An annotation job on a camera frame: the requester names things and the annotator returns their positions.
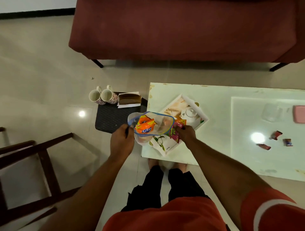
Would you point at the clear plastic container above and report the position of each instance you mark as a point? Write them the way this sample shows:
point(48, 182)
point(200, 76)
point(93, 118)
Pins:
point(271, 113)

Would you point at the pink candy packet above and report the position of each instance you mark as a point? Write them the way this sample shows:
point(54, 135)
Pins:
point(173, 135)

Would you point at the white teapot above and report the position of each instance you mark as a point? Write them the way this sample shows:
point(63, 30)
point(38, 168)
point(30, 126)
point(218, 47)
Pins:
point(189, 113)

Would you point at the person's right hand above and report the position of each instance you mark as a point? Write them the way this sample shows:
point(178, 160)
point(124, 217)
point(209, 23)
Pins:
point(188, 136)

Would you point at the black trousers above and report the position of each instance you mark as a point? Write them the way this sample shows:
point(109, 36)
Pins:
point(152, 190)

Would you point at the flat red wrapped candy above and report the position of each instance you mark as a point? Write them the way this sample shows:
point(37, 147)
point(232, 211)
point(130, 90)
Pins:
point(264, 146)

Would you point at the orange shirt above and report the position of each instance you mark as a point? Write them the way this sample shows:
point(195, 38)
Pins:
point(166, 216)

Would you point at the maroon sofa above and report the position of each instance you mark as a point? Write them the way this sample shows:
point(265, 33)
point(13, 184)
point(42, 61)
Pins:
point(185, 28)

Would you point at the person's left forearm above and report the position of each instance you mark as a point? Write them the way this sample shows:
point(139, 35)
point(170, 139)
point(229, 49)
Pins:
point(95, 195)

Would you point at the orange snack packet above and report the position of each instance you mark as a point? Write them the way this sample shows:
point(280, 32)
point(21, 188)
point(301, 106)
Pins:
point(144, 126)

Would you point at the person's right foot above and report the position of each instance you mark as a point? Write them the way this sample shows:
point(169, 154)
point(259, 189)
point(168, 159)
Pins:
point(182, 166)

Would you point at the dark wooden chair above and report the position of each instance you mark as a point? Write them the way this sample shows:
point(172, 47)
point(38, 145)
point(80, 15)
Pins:
point(46, 164)

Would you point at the person's left hand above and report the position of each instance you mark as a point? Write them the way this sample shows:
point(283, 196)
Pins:
point(121, 145)

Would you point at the person's right fingers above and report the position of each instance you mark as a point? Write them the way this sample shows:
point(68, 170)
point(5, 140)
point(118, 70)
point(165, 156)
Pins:
point(181, 131)

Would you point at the orange blue wrapped candy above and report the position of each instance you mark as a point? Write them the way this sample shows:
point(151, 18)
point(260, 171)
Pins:
point(287, 142)

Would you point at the clear zip bag blue edge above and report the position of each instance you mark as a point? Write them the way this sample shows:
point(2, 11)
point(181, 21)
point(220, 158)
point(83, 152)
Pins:
point(164, 123)

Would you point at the white papers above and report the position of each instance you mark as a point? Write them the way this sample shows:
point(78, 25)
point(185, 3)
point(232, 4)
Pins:
point(124, 106)

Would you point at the floral white mug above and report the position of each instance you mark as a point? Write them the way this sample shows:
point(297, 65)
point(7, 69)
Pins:
point(95, 96)
point(108, 95)

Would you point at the person's right forearm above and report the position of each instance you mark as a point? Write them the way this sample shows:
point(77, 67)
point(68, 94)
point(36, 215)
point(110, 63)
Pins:
point(221, 173)

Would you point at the white printed tray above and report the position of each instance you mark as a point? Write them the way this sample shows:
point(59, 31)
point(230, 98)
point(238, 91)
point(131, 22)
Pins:
point(174, 107)

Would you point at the person's left fingers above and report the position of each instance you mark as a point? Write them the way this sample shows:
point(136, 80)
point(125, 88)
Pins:
point(123, 131)

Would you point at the pink lid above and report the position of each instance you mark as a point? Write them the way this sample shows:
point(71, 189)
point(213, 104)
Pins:
point(299, 114)

